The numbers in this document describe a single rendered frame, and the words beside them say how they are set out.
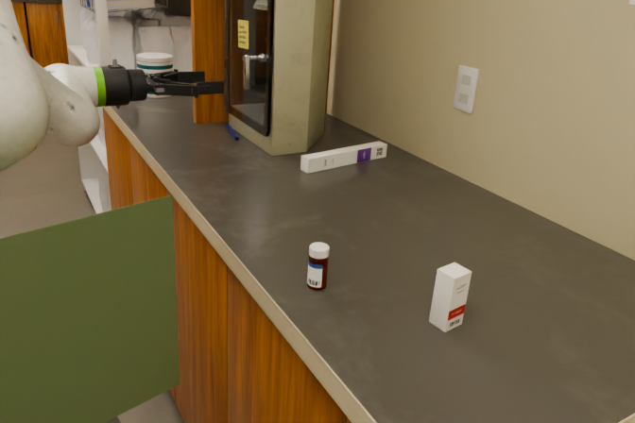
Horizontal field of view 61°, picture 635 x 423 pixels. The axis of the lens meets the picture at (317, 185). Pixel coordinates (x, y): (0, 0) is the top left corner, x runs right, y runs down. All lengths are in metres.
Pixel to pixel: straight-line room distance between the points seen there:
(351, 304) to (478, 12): 0.86
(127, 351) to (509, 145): 1.03
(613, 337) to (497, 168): 0.61
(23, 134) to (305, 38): 0.94
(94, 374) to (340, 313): 0.37
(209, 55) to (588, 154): 1.11
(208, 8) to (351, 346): 1.22
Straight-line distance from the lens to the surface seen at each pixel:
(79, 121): 1.20
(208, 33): 1.76
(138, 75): 1.36
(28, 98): 0.67
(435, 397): 0.74
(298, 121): 1.51
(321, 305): 0.87
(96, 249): 0.58
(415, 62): 1.64
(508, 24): 1.40
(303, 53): 1.48
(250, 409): 1.21
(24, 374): 0.62
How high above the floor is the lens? 1.43
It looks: 22 degrees down
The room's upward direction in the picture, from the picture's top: 4 degrees clockwise
